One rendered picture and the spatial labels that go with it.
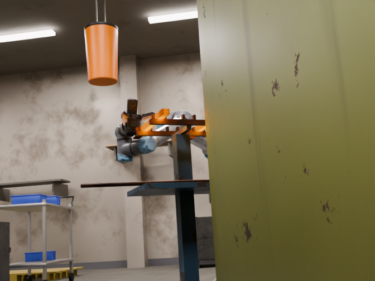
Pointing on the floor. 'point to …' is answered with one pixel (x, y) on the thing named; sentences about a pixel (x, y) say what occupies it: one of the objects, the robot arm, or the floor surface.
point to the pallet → (54, 273)
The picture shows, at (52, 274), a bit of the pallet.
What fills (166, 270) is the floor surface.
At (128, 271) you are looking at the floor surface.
